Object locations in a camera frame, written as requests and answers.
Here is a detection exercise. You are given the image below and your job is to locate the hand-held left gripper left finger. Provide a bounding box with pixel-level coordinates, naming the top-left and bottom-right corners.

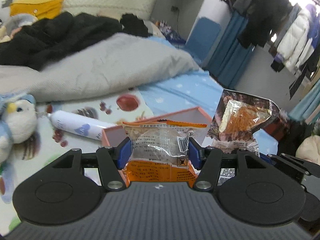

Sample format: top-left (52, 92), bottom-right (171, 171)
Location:
top-left (51, 139), bottom-right (133, 192)

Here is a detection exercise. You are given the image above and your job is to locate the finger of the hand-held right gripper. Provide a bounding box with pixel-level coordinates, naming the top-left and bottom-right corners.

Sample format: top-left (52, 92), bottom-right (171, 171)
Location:
top-left (259, 152), bottom-right (313, 179)

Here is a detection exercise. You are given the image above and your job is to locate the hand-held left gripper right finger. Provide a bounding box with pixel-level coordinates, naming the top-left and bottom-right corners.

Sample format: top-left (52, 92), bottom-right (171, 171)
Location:
top-left (188, 137), bottom-right (273, 193)

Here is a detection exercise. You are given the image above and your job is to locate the pink cardboard box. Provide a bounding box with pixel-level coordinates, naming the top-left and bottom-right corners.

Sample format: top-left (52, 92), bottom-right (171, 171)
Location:
top-left (101, 106), bottom-right (213, 150)

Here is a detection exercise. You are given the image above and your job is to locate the orange clear snack packet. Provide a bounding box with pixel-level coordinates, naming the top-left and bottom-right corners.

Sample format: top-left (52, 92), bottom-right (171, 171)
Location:
top-left (122, 121), bottom-right (208, 188)

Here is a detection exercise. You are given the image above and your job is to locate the dark brown snack packet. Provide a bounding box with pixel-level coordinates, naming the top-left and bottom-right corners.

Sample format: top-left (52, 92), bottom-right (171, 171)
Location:
top-left (207, 89), bottom-right (281, 187)

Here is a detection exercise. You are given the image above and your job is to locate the cream cloth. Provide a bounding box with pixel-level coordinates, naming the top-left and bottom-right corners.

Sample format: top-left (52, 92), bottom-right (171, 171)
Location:
top-left (296, 135), bottom-right (320, 165)

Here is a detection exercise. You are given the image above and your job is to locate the pile of snack packets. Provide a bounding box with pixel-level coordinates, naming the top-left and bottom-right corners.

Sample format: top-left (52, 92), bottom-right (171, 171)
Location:
top-left (0, 90), bottom-right (155, 230)

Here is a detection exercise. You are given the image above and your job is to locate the white spray bottle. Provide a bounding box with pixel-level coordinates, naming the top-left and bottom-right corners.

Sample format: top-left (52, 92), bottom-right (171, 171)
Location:
top-left (49, 110), bottom-right (118, 142)

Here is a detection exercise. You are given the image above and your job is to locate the teal curtain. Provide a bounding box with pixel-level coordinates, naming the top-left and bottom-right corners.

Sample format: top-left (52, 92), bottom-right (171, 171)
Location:
top-left (290, 80), bottom-right (320, 125)

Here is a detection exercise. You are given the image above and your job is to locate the light blue bedsheet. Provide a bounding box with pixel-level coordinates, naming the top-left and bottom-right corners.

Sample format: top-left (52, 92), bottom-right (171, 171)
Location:
top-left (137, 36), bottom-right (225, 123)

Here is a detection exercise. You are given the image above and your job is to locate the grey blanket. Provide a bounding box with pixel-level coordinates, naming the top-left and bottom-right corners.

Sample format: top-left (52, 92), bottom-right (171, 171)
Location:
top-left (0, 32), bottom-right (200, 103)

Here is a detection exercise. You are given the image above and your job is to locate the blue curtain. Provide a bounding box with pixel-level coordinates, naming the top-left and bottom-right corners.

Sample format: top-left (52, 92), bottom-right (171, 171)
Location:
top-left (207, 12), bottom-right (255, 88)

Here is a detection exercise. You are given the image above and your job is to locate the white blue plush penguin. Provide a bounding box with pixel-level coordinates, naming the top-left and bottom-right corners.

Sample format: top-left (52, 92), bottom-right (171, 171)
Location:
top-left (0, 94), bottom-right (38, 164)

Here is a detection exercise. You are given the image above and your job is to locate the blue chair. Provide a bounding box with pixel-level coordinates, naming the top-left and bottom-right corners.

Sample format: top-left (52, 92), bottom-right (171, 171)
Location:
top-left (186, 17), bottom-right (222, 55)

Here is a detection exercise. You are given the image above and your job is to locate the white puffer jacket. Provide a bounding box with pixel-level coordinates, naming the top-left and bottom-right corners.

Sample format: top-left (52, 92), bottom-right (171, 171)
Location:
top-left (276, 4), bottom-right (318, 73)

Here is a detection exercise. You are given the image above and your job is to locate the black cloth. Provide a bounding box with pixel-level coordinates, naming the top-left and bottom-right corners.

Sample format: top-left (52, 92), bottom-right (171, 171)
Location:
top-left (120, 13), bottom-right (153, 38)

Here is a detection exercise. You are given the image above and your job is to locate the black hanging coat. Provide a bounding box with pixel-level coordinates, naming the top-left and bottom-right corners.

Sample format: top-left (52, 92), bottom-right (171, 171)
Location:
top-left (236, 0), bottom-right (293, 48)

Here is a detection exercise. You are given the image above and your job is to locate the yellow pillow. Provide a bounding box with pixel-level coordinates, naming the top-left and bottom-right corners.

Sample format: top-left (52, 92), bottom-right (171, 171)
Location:
top-left (9, 0), bottom-right (65, 20)

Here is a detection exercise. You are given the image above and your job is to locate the black charger cable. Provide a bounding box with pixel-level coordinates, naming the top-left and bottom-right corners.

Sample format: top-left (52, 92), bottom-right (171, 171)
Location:
top-left (176, 11), bottom-right (181, 48)

